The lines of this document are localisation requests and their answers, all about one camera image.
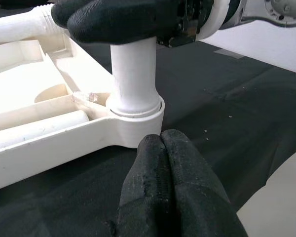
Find white plastic table leg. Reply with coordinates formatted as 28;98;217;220
0;4;71;46
105;37;162;117
0;110;90;151

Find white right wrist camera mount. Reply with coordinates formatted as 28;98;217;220
194;0;242;41

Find white plastic table top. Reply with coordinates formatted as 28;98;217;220
0;32;166;193

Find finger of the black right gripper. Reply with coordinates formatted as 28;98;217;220
51;0;94;28
68;0;182;45

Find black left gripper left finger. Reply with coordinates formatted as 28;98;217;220
117;135;172;237

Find grey tape strip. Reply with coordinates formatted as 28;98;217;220
214;48;245;60

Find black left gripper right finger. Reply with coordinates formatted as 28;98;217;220
162;129;247;237

